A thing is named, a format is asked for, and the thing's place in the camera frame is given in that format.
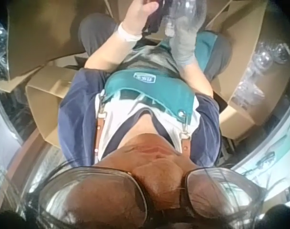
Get person's left hand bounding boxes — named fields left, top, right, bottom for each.
left=122, top=0, right=161, bottom=34

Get person's right hand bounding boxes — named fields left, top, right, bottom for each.
left=169, top=21, right=201, bottom=54

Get dark cloth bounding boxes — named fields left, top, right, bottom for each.
left=142, top=0, right=168, bottom=34

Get white wrist band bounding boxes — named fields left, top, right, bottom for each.
left=116, top=21, right=144, bottom=44

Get cardboard box of clear balls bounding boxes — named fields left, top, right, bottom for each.
left=204, top=0, right=290, bottom=142

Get large brown cardboard box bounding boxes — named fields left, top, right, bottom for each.
left=5, top=0, right=117, bottom=81

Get small open cardboard box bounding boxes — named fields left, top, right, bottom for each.
left=25, top=63, right=88, bottom=150

